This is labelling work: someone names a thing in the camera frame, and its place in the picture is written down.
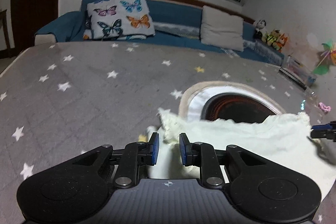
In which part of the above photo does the pale green t-shirt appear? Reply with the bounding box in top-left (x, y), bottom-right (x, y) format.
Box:
top-left (149, 109), bottom-right (335, 197)

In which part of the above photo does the round black table heater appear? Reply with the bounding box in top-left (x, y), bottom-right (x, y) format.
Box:
top-left (178, 81), bottom-right (286, 123)

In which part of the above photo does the colourful paper pinwheel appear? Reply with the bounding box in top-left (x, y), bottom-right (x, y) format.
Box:
top-left (313, 40), bottom-right (335, 75)

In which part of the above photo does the black remote control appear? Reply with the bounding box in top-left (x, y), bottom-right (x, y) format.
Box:
top-left (278, 67), bottom-right (307, 90)

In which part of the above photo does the clear plastic storage box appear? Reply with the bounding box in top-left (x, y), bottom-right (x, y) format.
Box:
top-left (281, 55), bottom-right (317, 87)

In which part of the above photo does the grey star tablecloth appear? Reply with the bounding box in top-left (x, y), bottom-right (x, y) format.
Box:
top-left (0, 40), bottom-right (336, 224)

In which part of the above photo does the orange fox plush toy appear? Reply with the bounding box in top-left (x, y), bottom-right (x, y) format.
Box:
top-left (274, 34), bottom-right (288, 52)

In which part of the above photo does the panda plush toy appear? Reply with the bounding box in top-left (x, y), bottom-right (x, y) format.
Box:
top-left (253, 19), bottom-right (267, 42)

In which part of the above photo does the beige plain pillow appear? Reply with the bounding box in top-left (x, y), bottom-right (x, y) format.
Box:
top-left (200, 6), bottom-right (244, 52)

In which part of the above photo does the blue sofa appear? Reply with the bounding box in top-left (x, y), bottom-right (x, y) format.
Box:
top-left (35, 0), bottom-right (284, 66)

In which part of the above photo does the butterfly print pillow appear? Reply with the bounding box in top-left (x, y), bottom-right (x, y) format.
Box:
top-left (83, 0), bottom-right (155, 40)

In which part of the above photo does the pink braided ring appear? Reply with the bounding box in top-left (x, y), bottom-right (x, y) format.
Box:
top-left (318, 102), bottom-right (332, 114)

